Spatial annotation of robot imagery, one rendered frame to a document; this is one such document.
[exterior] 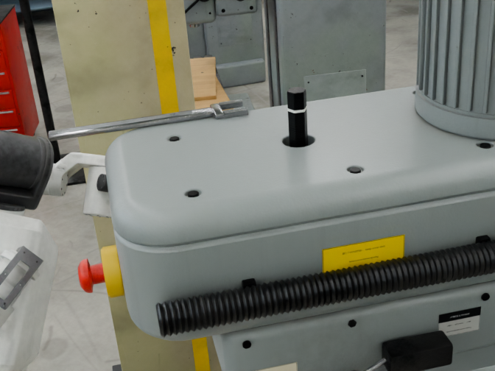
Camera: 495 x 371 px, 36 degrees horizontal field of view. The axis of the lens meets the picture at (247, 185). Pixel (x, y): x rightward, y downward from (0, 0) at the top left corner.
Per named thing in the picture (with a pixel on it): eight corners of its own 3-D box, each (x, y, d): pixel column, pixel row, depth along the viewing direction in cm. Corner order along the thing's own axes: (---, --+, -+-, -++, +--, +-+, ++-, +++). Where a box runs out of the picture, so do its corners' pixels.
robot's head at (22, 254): (-30, 290, 111) (-24, 289, 104) (7, 243, 114) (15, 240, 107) (5, 314, 113) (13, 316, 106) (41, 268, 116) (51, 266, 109)
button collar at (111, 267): (110, 308, 87) (102, 264, 84) (107, 280, 92) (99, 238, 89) (127, 305, 87) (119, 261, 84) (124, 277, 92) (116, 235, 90)
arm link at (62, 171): (118, 204, 156) (53, 196, 155) (124, 161, 157) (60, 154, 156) (115, 202, 149) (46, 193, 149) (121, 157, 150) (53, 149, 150)
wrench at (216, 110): (48, 145, 90) (47, 138, 89) (48, 132, 93) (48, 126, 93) (248, 115, 94) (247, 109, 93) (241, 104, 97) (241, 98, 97)
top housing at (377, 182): (135, 361, 78) (111, 229, 71) (118, 235, 101) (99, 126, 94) (546, 279, 86) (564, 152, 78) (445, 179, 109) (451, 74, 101)
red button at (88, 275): (82, 301, 87) (76, 272, 85) (81, 282, 90) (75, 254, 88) (110, 296, 87) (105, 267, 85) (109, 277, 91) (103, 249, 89)
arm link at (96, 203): (124, 221, 160) (74, 213, 153) (130, 171, 161) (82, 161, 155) (151, 221, 151) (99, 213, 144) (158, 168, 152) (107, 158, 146)
